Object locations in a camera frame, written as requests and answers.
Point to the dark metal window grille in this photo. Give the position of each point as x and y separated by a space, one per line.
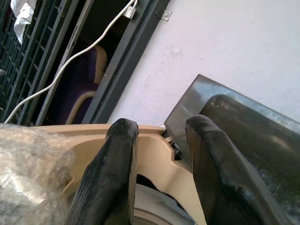
25 54

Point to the beige top-load washing machine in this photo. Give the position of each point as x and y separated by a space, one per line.
154 150

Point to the white cloth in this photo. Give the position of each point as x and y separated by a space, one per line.
22 16

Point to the purple chair with beige frame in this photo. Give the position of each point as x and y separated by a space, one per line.
82 79

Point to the dark metal door frame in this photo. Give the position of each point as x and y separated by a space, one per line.
126 58

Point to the clear plastic bubble wrap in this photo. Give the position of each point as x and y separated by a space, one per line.
30 173

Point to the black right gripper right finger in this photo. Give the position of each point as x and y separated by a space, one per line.
218 178

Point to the metal wall bracket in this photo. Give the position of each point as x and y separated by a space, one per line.
166 15

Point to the dark glass washer lid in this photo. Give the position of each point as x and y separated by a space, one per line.
253 131

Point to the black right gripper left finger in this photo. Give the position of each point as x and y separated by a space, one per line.
110 173

